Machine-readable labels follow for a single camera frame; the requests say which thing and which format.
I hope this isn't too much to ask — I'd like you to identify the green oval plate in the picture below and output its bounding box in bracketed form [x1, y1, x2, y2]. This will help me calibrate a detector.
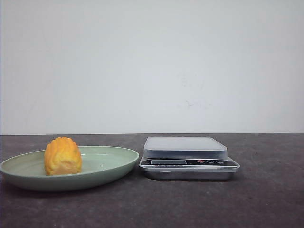
[0, 146, 140, 192]

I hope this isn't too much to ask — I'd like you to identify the silver digital kitchen scale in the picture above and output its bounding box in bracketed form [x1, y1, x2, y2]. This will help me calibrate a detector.
[139, 136, 240, 180]

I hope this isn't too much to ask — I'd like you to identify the yellow corn cob piece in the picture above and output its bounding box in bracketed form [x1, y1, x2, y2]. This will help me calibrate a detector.
[44, 137, 82, 175]

